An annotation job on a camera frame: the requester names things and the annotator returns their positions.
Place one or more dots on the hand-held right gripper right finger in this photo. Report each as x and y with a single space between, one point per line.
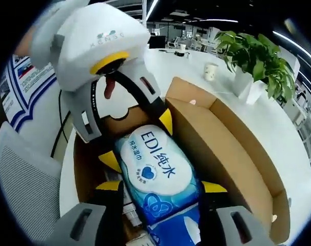
209 205

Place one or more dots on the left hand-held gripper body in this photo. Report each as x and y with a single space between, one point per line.
94 30

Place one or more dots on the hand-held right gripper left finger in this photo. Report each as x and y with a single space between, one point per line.
106 200

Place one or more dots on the blue wipes pack white lid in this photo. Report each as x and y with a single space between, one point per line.
155 164

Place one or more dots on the brown cardboard shoe box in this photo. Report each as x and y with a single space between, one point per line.
222 143

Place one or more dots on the small black device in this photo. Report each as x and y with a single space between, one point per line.
179 53

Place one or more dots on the black computer monitor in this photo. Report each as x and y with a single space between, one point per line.
158 41

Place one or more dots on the plain white cup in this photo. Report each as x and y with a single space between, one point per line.
182 46

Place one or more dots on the printed white paper cup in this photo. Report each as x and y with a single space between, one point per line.
210 73

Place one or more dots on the blue bordered white poster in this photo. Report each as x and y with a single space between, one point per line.
19 84

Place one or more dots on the white mesh office chair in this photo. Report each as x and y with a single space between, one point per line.
24 179

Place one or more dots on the green plant in white pot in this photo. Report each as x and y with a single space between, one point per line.
258 59

